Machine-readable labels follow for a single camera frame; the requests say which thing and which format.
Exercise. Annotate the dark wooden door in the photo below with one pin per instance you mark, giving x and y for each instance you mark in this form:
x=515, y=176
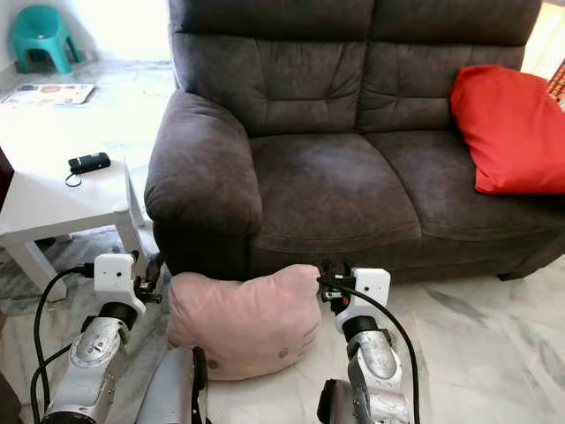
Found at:
x=5, y=177

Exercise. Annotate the white side table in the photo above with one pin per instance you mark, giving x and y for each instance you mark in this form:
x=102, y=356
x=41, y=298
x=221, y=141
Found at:
x=53, y=199

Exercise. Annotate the dark brown fabric sofa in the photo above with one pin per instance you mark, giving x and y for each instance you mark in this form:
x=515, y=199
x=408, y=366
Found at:
x=335, y=177

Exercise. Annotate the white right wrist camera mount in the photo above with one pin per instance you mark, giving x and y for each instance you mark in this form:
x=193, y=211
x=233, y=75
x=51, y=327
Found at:
x=369, y=287

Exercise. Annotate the printed play mat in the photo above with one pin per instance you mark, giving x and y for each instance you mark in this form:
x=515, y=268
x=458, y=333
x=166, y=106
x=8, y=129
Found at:
x=50, y=94

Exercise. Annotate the dark brown armchair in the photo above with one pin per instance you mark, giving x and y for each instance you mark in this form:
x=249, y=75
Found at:
x=9, y=405

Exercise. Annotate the silver robot left leg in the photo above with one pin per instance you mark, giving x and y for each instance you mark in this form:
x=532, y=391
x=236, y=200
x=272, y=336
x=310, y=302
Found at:
x=172, y=389

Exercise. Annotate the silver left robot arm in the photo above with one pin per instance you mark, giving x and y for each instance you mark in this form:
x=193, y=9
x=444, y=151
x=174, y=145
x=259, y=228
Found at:
x=97, y=349

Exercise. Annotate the pink cat face pillow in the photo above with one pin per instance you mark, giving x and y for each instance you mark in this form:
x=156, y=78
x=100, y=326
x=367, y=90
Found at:
x=243, y=322

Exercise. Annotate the teal plastic stool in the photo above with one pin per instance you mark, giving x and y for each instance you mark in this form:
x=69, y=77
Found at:
x=42, y=28

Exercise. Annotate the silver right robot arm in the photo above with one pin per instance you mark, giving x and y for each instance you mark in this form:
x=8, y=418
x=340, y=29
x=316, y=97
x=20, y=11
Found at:
x=375, y=358

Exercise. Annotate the red pillow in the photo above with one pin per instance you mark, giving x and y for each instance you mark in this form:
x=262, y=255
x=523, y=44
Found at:
x=508, y=132

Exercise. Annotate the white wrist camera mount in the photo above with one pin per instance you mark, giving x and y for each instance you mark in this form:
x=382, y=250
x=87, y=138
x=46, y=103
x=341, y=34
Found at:
x=369, y=287
x=115, y=276

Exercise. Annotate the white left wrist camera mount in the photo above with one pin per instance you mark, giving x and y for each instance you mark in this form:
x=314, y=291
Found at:
x=115, y=276

